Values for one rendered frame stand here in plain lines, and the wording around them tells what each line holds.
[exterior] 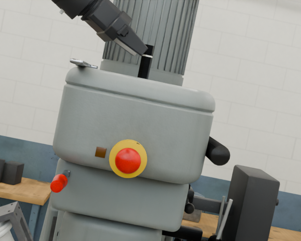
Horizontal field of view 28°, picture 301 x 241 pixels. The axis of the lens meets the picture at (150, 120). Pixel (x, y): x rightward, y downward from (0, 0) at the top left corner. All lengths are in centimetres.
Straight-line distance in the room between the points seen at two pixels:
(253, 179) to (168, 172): 48
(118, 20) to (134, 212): 35
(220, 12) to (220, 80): 60
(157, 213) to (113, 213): 8
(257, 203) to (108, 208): 47
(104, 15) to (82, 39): 429
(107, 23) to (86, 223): 37
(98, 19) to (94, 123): 24
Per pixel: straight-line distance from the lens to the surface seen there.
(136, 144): 94
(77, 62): 91
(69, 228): 114
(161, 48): 134
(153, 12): 134
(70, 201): 108
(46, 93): 543
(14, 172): 502
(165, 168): 97
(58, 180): 94
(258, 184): 143
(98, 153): 97
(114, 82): 96
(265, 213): 145
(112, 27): 111
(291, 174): 563
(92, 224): 112
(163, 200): 108
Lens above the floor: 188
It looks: 3 degrees down
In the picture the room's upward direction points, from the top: 12 degrees clockwise
